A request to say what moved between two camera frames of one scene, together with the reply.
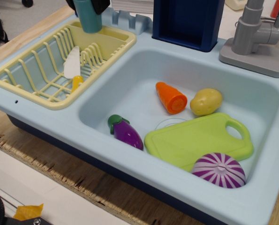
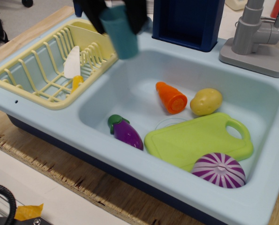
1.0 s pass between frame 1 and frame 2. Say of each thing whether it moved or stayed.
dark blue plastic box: stayed
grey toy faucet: stayed
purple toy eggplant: stayed
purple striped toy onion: stayed
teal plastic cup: moved
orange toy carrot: stayed
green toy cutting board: stayed
